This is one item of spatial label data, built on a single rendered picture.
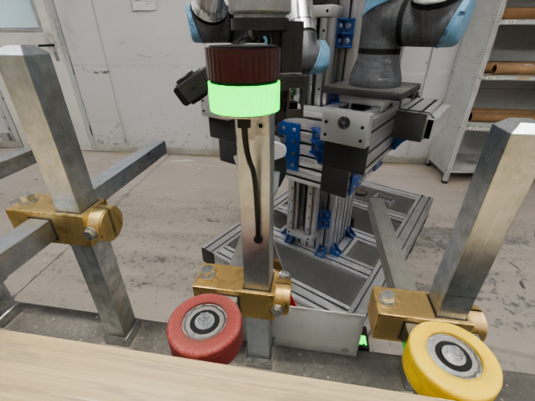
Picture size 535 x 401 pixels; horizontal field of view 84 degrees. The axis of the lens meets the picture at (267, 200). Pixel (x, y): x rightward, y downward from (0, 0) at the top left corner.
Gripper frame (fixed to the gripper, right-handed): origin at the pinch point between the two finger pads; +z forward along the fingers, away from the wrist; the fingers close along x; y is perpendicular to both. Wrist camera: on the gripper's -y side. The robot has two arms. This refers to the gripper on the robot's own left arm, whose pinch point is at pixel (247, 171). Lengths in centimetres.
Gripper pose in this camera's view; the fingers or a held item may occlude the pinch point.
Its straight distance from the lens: 45.9
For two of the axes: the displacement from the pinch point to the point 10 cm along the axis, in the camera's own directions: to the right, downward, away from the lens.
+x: -1.9, -4.8, 8.5
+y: 9.8, -1.0, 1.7
